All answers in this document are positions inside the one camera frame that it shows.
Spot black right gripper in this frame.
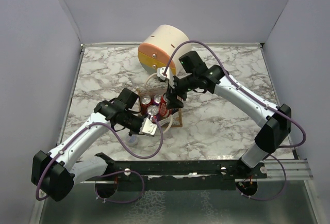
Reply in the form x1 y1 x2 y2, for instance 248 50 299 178
166 73 199 107

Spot red soda can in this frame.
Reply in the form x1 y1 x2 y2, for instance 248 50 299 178
140 94 152 115
158 93 173 118

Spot purple soda can front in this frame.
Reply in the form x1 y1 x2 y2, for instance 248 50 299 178
146 105 160 121

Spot brown canvas bag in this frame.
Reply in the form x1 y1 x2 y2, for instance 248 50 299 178
136 73 183 133

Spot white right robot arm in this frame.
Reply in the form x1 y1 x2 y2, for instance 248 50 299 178
157 51 291 178

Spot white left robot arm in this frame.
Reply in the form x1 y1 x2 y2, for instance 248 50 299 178
31 88 143 201

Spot small clear plastic cup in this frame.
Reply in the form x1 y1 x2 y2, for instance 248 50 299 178
125 135 138 147

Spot cream cylindrical drawer cabinet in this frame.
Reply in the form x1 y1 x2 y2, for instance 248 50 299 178
138 24 192 75

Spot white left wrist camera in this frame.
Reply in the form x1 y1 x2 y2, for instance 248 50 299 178
140 118 157 137

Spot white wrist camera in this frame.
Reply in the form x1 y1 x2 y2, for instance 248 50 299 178
140 118 157 137
157 67 174 87

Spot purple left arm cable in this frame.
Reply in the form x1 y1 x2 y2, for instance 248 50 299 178
35 117 163 204

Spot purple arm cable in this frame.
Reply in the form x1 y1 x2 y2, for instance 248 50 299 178
163 40 307 201
35 117 163 204

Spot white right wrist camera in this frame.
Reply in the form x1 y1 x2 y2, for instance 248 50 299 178
157 67 174 87

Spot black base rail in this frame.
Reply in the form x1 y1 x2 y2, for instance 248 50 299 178
96 153 267 191

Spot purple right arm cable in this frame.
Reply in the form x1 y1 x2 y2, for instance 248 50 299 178
163 40 307 201

